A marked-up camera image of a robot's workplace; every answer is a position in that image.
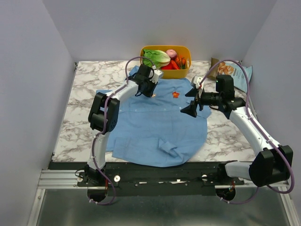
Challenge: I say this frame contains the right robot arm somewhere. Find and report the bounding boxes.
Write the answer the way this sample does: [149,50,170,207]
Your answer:
[181,74,293,187]

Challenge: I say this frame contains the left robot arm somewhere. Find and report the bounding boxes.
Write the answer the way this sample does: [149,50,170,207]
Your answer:
[84,64,163,186]

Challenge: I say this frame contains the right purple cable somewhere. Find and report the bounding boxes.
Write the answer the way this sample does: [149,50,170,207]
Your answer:
[198,58,296,204]

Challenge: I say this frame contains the yellow plastic basket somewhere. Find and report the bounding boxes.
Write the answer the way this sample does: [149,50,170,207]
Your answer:
[141,45,191,79]

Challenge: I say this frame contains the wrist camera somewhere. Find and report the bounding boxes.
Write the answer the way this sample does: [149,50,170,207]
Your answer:
[151,69,164,84]
[191,75,203,89]

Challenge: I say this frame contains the purple cable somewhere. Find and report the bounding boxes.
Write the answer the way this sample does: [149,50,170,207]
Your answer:
[198,58,296,204]
[88,56,157,206]

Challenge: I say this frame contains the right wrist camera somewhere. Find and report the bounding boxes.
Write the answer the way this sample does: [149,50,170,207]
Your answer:
[191,75,203,89]

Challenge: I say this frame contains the orange carrots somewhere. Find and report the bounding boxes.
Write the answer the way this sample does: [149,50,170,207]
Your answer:
[175,55,186,69]

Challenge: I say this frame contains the red onion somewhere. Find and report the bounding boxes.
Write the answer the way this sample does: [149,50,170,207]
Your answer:
[166,49,178,59]

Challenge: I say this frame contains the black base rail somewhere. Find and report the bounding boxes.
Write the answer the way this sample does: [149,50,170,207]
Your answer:
[48,161,253,197]

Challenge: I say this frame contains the red pepper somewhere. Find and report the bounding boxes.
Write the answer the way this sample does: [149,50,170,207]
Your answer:
[161,60,181,70]

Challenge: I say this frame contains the blue chip bag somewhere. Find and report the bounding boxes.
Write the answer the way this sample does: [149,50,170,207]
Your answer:
[208,58,253,93]

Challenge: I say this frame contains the red leaf brooch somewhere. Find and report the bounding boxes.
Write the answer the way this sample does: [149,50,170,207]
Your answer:
[172,91,180,98]

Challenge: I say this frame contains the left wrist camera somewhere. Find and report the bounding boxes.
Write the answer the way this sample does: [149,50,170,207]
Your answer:
[151,69,164,84]

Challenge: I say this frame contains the green lettuce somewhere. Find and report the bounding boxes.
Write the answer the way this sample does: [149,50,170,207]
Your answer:
[142,49,171,69]

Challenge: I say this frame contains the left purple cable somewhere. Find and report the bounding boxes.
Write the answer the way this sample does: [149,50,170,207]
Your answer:
[88,56,157,206]

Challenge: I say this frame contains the blue shirt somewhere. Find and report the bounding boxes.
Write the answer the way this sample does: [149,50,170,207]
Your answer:
[106,78,211,167]

